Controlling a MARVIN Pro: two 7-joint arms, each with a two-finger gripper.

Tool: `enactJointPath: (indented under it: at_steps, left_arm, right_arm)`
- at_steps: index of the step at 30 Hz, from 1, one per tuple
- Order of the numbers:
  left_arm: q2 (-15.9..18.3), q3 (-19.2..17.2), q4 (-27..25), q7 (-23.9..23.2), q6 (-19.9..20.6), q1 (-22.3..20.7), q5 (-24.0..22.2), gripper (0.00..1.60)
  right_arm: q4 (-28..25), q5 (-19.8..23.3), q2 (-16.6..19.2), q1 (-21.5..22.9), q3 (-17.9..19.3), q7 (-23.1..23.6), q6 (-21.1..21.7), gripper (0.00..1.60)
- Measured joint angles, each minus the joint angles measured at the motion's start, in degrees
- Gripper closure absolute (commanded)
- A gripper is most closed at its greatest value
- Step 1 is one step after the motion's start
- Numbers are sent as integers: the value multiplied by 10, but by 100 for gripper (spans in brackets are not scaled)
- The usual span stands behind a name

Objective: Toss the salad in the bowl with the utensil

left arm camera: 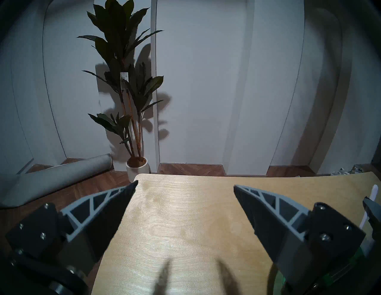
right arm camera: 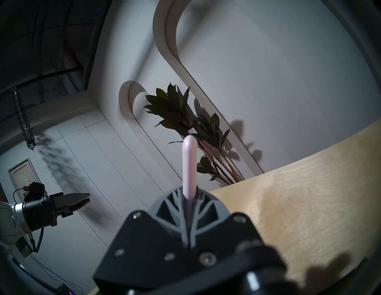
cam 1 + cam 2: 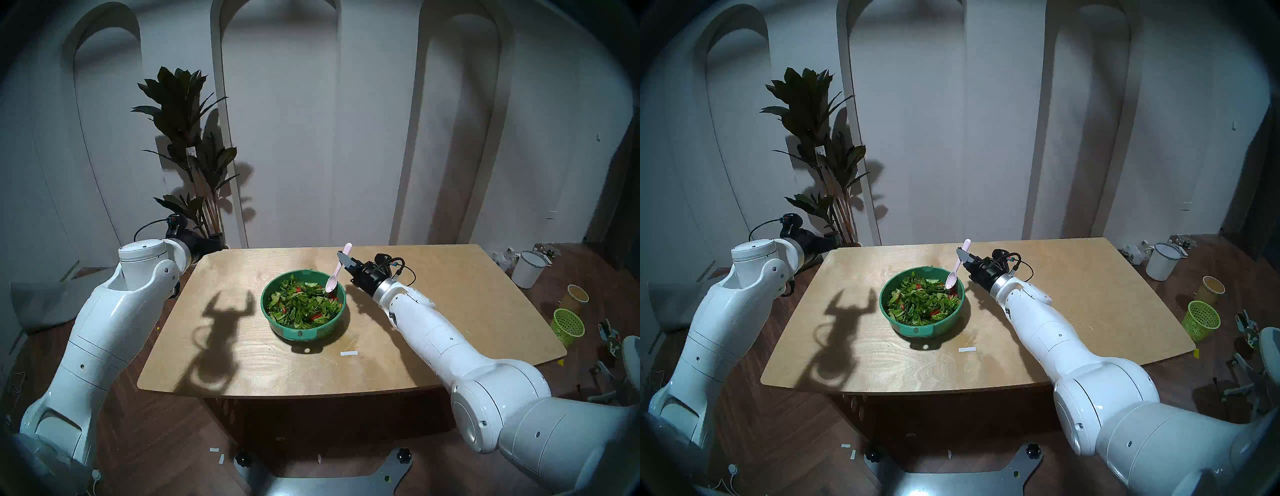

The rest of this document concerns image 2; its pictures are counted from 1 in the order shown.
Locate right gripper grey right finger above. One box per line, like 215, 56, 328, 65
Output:
190, 188, 286, 277

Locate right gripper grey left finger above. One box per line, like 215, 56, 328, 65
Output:
94, 188, 191, 290

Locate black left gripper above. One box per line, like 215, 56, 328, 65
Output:
22, 192, 91, 233

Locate pale pink plastic spoon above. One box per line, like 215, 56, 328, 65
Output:
182, 135, 197, 199

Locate tall dark green plant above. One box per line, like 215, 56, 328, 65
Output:
144, 83, 247, 186

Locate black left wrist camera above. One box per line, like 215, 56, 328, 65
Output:
24, 182, 46, 200

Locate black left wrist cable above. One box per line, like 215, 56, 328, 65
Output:
28, 227, 45, 253

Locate framed wall picture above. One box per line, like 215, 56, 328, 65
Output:
7, 158, 40, 194

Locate thin floor cables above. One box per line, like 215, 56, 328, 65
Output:
30, 253, 84, 294

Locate black hanging lattice rail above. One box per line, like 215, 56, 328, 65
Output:
10, 89, 38, 152

